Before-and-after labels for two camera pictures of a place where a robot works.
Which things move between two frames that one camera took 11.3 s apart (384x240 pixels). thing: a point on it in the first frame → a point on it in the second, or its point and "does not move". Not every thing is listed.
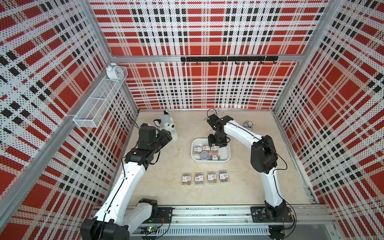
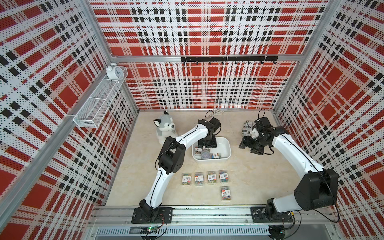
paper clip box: (199, 177) does not move
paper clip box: (186, 179) does not move
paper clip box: (224, 176) does not move
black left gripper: (164, 136) → (213, 144)
